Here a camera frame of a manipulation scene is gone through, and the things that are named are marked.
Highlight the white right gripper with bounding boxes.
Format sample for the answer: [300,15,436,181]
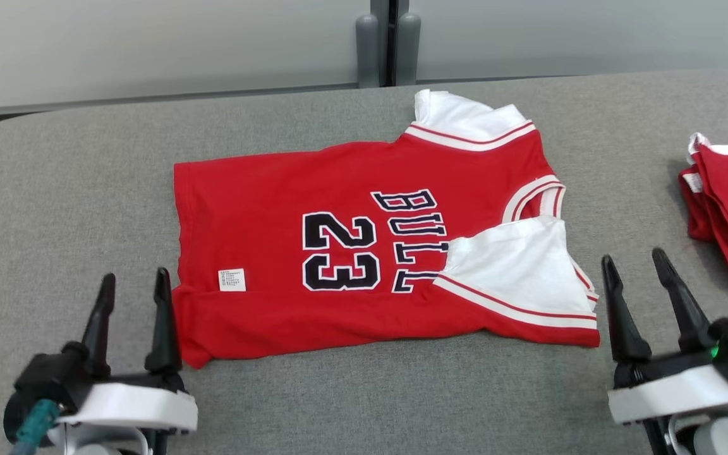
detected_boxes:
[600,247,728,425]

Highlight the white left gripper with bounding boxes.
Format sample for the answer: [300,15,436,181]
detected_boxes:
[53,267,200,435]

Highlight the grey partition post with feet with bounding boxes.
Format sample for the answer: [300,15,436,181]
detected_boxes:
[355,0,422,88]

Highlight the teal camera cable connector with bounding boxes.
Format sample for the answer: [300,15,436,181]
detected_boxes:
[8,398,62,455]

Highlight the red basketball jersey white sleeves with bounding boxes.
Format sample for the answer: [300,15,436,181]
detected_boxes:
[172,88,601,370]

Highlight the white partition panel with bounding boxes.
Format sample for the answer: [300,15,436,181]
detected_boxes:
[408,0,728,82]
[0,0,372,119]

